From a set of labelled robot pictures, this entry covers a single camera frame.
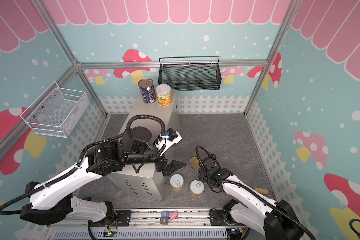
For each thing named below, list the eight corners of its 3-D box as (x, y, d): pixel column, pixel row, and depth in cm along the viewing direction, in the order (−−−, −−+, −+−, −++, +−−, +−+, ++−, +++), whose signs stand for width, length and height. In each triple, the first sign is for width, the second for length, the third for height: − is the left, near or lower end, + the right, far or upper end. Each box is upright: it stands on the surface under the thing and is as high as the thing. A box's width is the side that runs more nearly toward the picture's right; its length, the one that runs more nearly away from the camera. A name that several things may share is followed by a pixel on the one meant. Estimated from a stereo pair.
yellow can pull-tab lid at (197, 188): (189, 197, 83) (190, 193, 78) (189, 183, 88) (189, 179, 83) (203, 197, 83) (204, 193, 78) (202, 183, 88) (203, 179, 83)
